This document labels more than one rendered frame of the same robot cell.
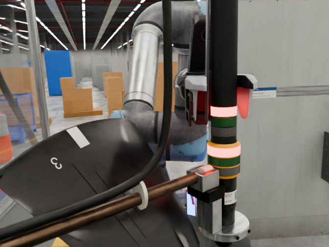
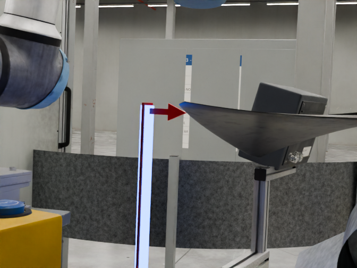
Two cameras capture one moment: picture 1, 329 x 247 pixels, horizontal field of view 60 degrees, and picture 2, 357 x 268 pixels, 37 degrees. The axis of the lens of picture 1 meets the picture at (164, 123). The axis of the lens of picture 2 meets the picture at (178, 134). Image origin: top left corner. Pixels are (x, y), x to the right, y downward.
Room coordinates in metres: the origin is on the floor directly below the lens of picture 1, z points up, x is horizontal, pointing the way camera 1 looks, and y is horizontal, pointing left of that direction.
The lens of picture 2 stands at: (0.28, 0.56, 1.19)
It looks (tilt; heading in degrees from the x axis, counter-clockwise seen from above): 3 degrees down; 301
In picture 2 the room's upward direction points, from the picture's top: 2 degrees clockwise
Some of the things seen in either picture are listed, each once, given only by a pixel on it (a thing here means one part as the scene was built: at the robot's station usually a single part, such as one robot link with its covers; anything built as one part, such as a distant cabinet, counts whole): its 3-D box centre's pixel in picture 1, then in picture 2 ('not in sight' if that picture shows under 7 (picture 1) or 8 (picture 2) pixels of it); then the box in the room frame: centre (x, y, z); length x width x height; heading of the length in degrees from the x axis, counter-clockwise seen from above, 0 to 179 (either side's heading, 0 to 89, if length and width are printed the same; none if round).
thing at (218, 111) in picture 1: (223, 110); not in sight; (0.37, -0.08, 1.46); 0.03 x 0.03 x 0.01
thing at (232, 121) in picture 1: (223, 119); not in sight; (0.37, -0.08, 1.45); 0.03 x 0.03 x 0.01
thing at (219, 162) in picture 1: (223, 157); not in sight; (0.37, -0.08, 1.40); 0.04 x 0.04 x 0.01
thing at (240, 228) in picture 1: (218, 198); not in sight; (0.36, -0.07, 1.34); 0.09 x 0.07 x 0.10; 127
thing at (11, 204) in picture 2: not in sight; (4, 209); (0.72, 0.19, 1.08); 0.04 x 0.04 x 0.02
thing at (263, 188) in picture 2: not in sight; (260, 209); (0.75, -0.59, 0.96); 0.03 x 0.03 x 0.20; 2
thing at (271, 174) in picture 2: not in sight; (276, 170); (0.75, -0.69, 1.04); 0.24 x 0.03 x 0.03; 92
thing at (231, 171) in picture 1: (223, 166); not in sight; (0.37, -0.08, 1.39); 0.04 x 0.04 x 0.01
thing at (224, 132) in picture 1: (223, 129); not in sight; (0.37, -0.08, 1.44); 0.03 x 0.03 x 0.01
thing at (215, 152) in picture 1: (223, 148); not in sight; (0.37, -0.08, 1.41); 0.04 x 0.04 x 0.01
